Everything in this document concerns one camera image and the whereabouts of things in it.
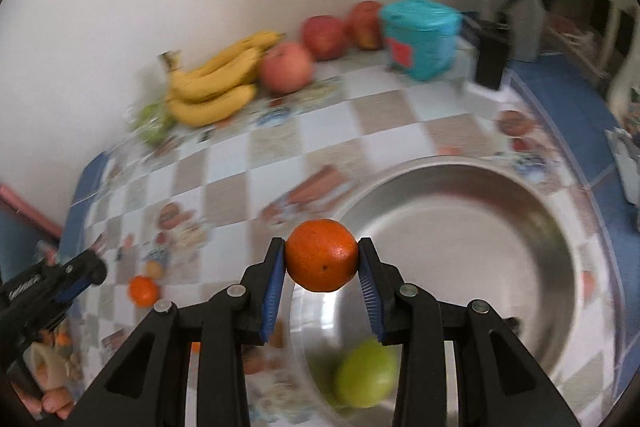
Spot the orange tangerine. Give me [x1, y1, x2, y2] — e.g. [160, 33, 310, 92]
[128, 275, 160, 308]

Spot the bag of green fruits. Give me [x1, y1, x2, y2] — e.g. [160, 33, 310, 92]
[128, 100, 176, 146]

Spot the person hand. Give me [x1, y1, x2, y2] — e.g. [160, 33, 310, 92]
[12, 326, 82, 421]

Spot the large steel tray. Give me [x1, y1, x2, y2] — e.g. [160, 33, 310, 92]
[288, 156, 582, 426]

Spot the checkered fruit tablecloth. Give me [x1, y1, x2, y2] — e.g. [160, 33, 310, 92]
[55, 48, 639, 426]

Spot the yellow banana bunch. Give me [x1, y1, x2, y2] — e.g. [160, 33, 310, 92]
[160, 30, 284, 128]

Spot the front red apple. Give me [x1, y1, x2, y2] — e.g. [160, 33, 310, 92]
[259, 41, 314, 94]

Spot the red apple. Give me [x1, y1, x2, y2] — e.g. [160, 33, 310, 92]
[259, 41, 314, 94]
[300, 15, 348, 62]
[346, 0, 383, 51]

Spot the black power adapter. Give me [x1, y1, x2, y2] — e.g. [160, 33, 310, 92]
[475, 22, 511, 91]

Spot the teal toy box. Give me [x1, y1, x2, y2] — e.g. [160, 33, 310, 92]
[378, 0, 462, 81]

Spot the right red apple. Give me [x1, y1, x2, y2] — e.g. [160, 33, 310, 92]
[346, 0, 383, 51]

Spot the middle red apple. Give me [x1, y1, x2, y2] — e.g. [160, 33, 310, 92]
[300, 15, 348, 62]

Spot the white plastic chair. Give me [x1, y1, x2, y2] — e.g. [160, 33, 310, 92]
[599, 1, 639, 126]

